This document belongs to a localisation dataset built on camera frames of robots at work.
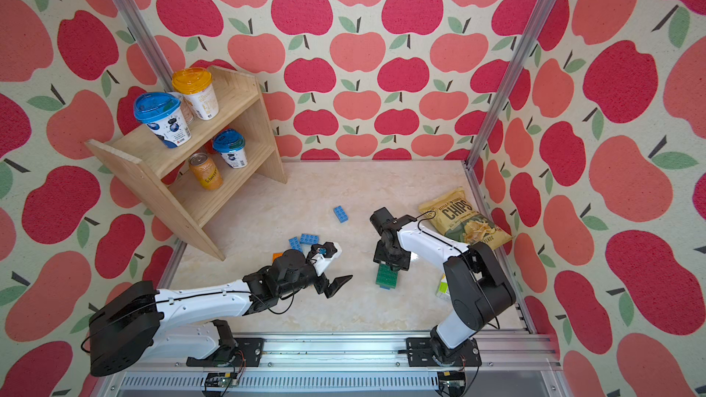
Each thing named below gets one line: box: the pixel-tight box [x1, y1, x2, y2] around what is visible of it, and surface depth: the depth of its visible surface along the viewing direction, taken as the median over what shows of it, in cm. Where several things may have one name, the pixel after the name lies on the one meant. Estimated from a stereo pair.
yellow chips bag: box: [418, 187, 514, 251], surface depth 95 cm
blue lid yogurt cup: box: [133, 91, 193, 148], surface depth 62 cm
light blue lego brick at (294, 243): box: [288, 236, 304, 253], surface depth 97 cm
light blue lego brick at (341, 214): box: [332, 204, 349, 224], surface depth 105 cm
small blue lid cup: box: [213, 128, 248, 170], surface depth 86 cm
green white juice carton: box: [434, 272, 451, 300], surface depth 84 cm
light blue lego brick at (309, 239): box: [299, 233, 320, 246], surface depth 98 cm
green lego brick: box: [375, 262, 399, 290], surface depth 86 cm
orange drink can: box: [188, 152, 224, 192], surface depth 81 cm
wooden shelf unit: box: [84, 68, 288, 262], surface depth 81 cm
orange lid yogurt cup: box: [170, 67, 219, 121], surface depth 69 cm
